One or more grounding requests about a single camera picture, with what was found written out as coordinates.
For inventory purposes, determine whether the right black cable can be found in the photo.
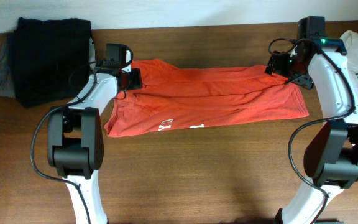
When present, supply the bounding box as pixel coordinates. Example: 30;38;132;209
268;37;357;224

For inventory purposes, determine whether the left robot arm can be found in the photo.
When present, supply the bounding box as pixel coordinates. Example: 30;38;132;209
47;44;142;223

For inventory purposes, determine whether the folded black garment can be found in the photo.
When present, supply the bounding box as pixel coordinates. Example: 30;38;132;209
9;17;92;108

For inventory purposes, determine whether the red orange t-shirt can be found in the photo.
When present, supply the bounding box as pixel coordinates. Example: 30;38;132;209
104;59;309;138

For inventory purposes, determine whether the folded grey garment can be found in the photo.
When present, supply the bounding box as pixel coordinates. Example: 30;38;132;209
0;34;15;98

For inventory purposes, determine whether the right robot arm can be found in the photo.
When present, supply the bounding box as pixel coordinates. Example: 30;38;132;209
265;16;358;224

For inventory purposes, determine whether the left black cable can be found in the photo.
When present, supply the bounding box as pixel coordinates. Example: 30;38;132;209
29;45;135;224

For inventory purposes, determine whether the black cable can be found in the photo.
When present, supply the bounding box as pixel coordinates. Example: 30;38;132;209
29;45;135;224
268;37;357;224

